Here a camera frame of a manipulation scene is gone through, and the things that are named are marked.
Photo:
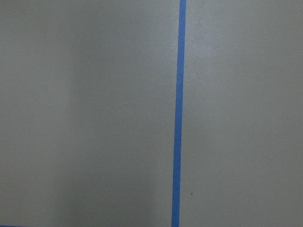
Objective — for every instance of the brown paper table mat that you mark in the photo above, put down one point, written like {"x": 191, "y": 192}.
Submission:
{"x": 87, "y": 111}

